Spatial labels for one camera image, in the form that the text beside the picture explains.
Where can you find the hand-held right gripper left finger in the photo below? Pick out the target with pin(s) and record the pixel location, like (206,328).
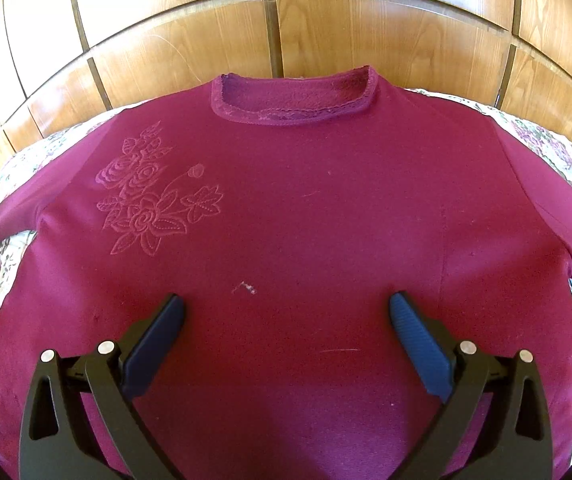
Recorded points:
(158,330)

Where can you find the floral bedspread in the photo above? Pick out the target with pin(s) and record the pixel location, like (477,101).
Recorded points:
(541,142)

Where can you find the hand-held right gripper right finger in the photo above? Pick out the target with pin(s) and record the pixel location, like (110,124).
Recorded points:
(413,332)

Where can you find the dark red towel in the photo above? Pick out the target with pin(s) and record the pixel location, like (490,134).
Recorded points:
(291,210)

